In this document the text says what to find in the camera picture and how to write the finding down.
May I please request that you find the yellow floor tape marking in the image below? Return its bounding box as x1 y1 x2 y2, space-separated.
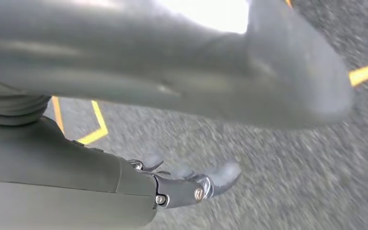
348 60 368 88

